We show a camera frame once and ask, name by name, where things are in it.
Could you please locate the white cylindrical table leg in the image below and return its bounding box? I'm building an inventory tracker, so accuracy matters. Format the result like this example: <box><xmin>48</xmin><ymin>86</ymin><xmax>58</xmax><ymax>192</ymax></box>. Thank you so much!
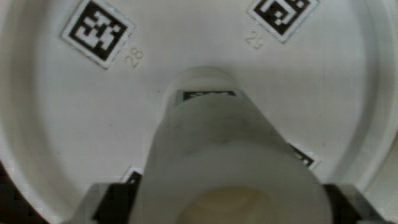
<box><xmin>128</xmin><ymin>67</ymin><xmax>332</xmax><ymax>224</ymax></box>

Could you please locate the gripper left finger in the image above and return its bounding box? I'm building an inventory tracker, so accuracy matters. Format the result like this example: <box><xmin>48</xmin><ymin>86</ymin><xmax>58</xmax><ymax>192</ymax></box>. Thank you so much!
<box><xmin>69</xmin><ymin>182</ymin><xmax>138</xmax><ymax>224</ymax></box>

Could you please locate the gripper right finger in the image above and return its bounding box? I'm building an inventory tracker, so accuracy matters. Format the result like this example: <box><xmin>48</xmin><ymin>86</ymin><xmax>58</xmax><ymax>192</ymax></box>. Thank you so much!
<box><xmin>323</xmin><ymin>184</ymin><xmax>385</xmax><ymax>224</ymax></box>

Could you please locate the white round table top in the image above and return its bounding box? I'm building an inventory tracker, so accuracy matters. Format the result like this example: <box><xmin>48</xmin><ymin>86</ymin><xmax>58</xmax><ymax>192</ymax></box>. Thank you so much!
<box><xmin>0</xmin><ymin>0</ymin><xmax>398</xmax><ymax>224</ymax></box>

